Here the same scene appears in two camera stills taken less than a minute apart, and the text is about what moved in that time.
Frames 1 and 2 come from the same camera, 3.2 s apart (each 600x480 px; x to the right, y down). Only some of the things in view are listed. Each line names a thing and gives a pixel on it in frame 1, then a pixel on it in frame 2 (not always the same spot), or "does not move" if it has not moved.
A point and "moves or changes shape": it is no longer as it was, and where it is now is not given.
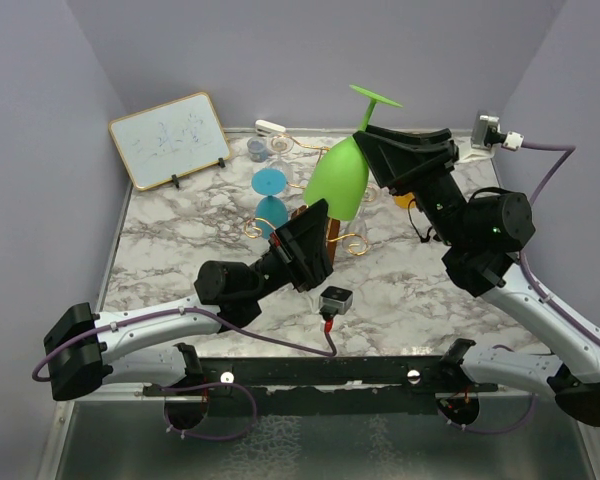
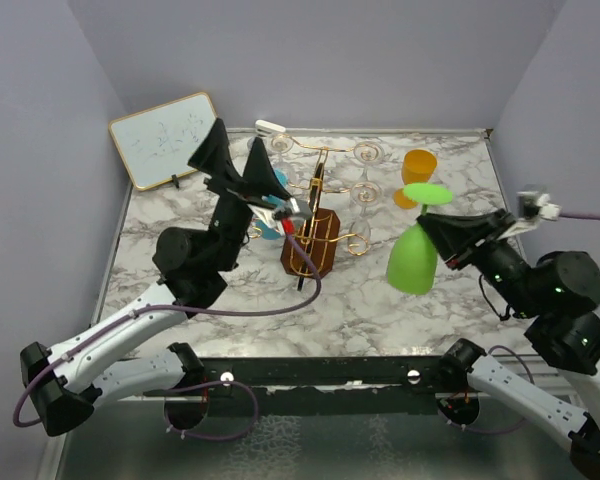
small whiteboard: [171, 140] does not move
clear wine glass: [356, 240] does not move
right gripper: [406, 161] to [454, 232]
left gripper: [307, 235] to [215, 159]
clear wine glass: [371, 193] moves or changes shape
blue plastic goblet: [271, 212] does not move
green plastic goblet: [339, 172] to [413, 258]
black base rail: [325, 386] does not move
